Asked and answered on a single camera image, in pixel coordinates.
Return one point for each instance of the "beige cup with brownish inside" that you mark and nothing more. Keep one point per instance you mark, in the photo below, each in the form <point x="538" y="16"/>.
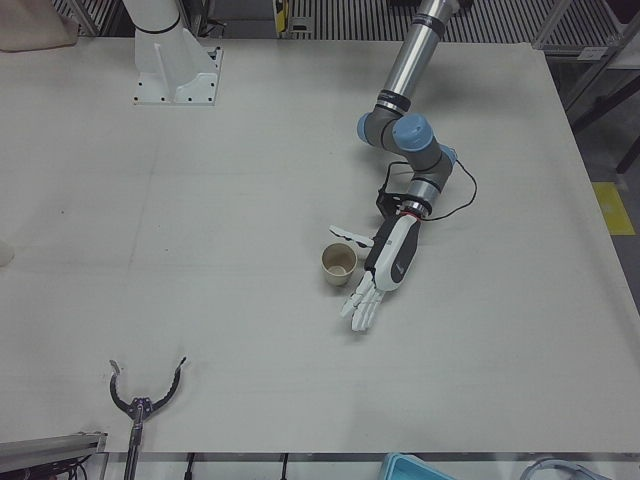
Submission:
<point x="339" y="261"/>

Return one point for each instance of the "beige cloth bag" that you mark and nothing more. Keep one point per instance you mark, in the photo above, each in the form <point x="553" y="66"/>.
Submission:
<point x="30" y="25"/>

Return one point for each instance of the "white grey robot hand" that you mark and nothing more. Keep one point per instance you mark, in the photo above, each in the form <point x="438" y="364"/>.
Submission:
<point x="395" y="255"/>

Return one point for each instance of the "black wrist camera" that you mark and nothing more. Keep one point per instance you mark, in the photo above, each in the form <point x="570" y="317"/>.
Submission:
<point x="387" y="202"/>

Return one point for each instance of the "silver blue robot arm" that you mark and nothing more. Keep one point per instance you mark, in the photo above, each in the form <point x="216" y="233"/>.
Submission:
<point x="415" y="50"/>

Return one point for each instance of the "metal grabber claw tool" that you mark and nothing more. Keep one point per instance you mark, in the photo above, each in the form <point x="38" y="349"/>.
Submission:
<point x="136" y="405"/>

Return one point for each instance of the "aluminium frame rack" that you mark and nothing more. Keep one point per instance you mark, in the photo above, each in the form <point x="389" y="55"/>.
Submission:
<point x="555" y="45"/>

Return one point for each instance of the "aluminium profile bar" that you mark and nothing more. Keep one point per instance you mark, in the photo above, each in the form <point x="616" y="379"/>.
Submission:
<point x="50" y="445"/>

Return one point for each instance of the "light blue curved band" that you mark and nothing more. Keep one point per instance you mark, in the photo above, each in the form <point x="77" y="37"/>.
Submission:
<point x="560" y="462"/>

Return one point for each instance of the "yellow black post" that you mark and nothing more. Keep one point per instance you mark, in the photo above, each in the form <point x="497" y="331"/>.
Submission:
<point x="281" y="15"/>

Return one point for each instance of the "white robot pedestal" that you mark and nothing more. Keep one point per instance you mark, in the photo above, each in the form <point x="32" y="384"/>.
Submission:
<point x="165" y="55"/>

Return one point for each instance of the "teal plastic bin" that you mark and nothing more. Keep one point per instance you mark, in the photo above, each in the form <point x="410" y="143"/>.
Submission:
<point x="405" y="467"/>

